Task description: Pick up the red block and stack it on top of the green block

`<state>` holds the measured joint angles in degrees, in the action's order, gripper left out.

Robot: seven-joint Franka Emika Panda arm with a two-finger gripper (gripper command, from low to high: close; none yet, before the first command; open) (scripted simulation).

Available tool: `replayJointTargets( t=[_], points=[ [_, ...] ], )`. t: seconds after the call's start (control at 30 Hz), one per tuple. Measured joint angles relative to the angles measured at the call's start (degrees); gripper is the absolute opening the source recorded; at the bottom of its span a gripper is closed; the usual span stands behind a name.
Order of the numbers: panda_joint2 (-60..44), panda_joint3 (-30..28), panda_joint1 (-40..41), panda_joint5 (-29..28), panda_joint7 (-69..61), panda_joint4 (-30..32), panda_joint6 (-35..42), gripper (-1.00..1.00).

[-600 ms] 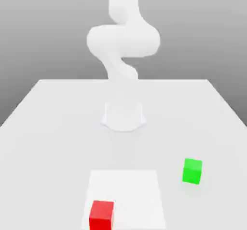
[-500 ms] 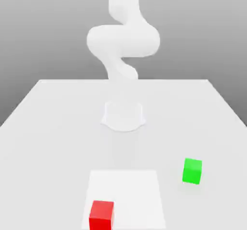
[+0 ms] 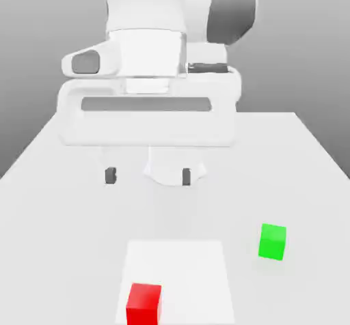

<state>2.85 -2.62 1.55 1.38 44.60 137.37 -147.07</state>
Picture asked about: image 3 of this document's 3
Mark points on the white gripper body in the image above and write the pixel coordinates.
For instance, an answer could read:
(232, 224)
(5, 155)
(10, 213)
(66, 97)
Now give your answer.
(147, 128)

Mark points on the small red cube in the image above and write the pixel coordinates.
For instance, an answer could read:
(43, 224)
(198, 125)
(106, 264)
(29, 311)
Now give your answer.
(143, 304)

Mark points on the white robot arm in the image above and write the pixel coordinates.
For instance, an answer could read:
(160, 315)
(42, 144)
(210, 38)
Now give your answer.
(147, 5)

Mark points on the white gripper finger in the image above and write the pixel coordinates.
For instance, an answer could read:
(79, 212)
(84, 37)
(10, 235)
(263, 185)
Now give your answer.
(186, 177)
(110, 175)

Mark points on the small green cube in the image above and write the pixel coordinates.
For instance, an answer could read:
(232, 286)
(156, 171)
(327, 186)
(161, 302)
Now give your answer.
(271, 243)

